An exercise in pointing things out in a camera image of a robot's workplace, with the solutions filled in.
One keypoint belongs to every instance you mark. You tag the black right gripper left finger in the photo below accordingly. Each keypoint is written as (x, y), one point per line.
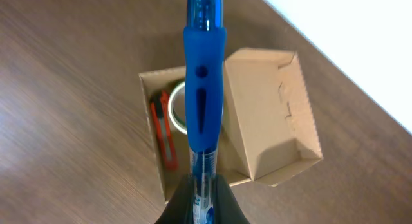
(179, 209)

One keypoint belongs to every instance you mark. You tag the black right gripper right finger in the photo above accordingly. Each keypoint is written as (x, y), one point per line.
(226, 207)

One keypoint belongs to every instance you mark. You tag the white masking tape roll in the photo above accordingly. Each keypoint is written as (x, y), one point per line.
(175, 111)

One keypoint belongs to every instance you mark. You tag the orange utility knife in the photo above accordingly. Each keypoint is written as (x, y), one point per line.
(159, 111)

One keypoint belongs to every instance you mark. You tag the blue ballpoint pen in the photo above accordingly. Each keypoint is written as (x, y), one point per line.
(204, 39)

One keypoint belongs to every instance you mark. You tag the brown cardboard box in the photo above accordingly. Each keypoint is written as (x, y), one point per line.
(268, 132)

